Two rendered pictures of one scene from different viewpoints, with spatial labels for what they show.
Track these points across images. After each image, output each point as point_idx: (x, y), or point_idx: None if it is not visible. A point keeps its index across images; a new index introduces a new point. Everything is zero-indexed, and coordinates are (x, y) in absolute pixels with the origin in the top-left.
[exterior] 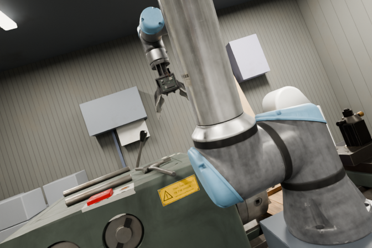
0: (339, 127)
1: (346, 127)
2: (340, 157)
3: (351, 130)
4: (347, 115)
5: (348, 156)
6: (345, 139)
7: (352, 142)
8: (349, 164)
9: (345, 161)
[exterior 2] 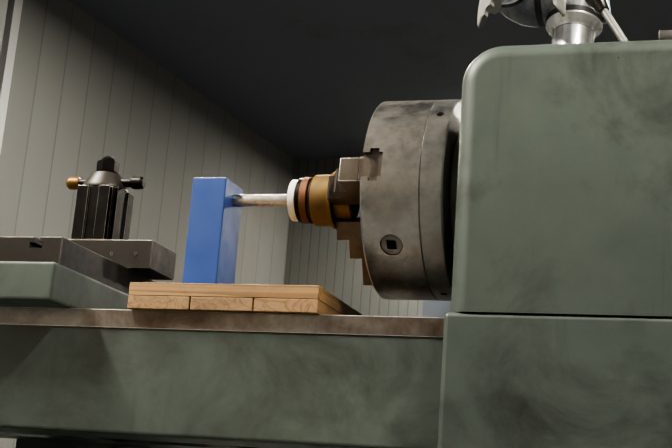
0: (117, 191)
1: (124, 196)
2: (165, 255)
3: (130, 209)
4: (118, 173)
5: (174, 257)
6: (115, 224)
7: (118, 235)
8: (170, 275)
9: (167, 266)
